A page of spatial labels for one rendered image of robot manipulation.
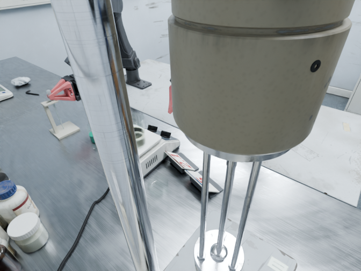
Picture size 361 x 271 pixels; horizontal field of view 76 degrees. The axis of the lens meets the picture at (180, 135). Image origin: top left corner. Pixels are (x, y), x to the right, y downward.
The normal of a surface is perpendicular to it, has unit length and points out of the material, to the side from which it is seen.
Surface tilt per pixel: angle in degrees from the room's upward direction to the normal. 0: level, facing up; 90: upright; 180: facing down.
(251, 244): 0
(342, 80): 90
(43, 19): 90
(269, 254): 0
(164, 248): 0
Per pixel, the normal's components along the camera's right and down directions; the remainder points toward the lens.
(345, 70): -0.62, 0.48
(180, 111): -0.87, 0.31
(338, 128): -0.03, -0.80
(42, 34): 0.78, 0.36
